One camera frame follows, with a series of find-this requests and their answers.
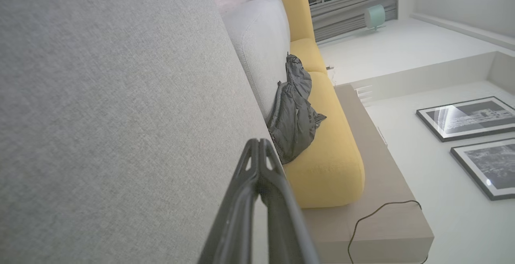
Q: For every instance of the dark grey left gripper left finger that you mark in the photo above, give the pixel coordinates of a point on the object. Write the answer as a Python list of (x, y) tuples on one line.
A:
[(233, 223)]

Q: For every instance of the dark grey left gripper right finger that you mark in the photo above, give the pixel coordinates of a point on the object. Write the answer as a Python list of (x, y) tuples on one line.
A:
[(285, 232)]

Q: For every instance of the beige wooden platform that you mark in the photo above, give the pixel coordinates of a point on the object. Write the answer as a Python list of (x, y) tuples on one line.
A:
[(382, 183)]

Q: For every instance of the black padded jacket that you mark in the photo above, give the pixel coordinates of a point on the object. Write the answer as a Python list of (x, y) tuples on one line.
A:
[(293, 119)]

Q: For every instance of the grey sofa seat cushion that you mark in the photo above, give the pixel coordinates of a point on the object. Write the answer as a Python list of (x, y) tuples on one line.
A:
[(261, 42)]

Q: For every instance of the black framed monochrome picture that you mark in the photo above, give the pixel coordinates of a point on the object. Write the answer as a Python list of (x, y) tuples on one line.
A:
[(470, 117), (491, 167)]

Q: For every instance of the grey window curtain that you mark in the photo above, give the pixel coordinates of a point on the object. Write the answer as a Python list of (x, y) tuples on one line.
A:
[(350, 14)]

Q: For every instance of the mint green round fan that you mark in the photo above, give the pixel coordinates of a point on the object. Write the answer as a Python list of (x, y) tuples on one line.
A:
[(375, 16)]

